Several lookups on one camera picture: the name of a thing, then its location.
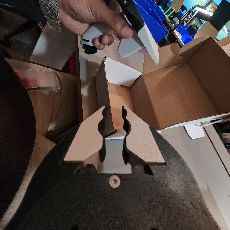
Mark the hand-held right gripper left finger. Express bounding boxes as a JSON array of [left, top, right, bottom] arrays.
[[63, 106, 109, 166]]

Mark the black cylinder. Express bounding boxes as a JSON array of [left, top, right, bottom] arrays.
[[211, 0, 230, 31]]

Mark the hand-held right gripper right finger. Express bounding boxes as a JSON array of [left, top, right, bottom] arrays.
[[122, 106, 166, 166]]

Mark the small blue crate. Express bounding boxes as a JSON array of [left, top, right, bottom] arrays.
[[177, 23, 195, 45]]

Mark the brown cardboard box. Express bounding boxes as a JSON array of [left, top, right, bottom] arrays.
[[95, 36, 230, 139], [194, 22, 220, 41]]

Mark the brown paper bag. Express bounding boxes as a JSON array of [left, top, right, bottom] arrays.
[[5, 57, 80, 144]]

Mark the dark knit sweater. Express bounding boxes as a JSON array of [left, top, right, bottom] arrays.
[[0, 57, 37, 218]]

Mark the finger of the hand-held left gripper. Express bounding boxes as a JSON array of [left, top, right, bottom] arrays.
[[138, 23, 160, 65]]

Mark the white desktop sign stand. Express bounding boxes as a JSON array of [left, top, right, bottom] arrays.
[[184, 112, 230, 139]]

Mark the silver mesh watch band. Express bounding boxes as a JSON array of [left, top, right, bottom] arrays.
[[39, 0, 62, 33]]

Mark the blue plastic bin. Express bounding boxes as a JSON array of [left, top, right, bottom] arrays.
[[133, 0, 170, 44]]

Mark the person's left hand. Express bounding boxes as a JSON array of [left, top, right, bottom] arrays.
[[58, 0, 134, 51]]

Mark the grey cardboard sheet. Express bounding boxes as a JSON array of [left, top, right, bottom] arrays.
[[30, 23, 76, 71]]

